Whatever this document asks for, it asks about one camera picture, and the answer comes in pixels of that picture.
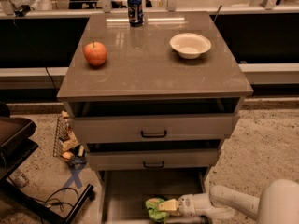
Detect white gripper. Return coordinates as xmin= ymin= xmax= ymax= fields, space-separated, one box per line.
xmin=158 ymin=193 xmax=213 ymax=217

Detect green rice chip bag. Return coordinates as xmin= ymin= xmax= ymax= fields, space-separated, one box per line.
xmin=145 ymin=197 xmax=169 ymax=224

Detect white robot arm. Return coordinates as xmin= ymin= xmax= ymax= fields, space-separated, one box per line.
xmin=158 ymin=179 xmax=299 ymax=224

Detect bottom open drawer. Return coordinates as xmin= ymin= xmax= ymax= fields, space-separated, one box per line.
xmin=101 ymin=169 xmax=205 ymax=224

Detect middle grey drawer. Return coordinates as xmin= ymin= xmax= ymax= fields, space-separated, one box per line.
xmin=86 ymin=148 xmax=219 ymax=171

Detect grey drawer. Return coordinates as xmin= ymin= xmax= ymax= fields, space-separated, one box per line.
xmin=86 ymin=148 xmax=219 ymax=171
xmin=70 ymin=114 xmax=239 ymax=144

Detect top grey drawer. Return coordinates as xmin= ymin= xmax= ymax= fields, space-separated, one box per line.
xmin=70 ymin=114 xmax=239 ymax=144

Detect grey drawer cabinet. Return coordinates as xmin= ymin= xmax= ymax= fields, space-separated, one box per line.
xmin=56 ymin=10 xmax=254 ymax=224

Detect white paper bowl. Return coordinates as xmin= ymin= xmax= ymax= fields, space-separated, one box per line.
xmin=169 ymin=33 xmax=211 ymax=59

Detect red apple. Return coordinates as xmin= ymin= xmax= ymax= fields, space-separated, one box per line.
xmin=83 ymin=42 xmax=107 ymax=66

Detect black cart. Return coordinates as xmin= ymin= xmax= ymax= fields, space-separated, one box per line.
xmin=0 ymin=103 xmax=94 ymax=224

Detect blue soda can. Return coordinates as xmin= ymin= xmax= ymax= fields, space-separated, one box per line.
xmin=127 ymin=0 xmax=143 ymax=27

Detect black device on ledge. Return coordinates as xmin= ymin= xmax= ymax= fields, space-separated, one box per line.
xmin=14 ymin=5 xmax=31 ymax=17

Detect wire basket with snacks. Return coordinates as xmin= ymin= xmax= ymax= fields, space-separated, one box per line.
xmin=53 ymin=111 xmax=87 ymax=167

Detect black floor cable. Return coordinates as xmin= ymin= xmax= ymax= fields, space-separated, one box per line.
xmin=31 ymin=186 xmax=80 ymax=214

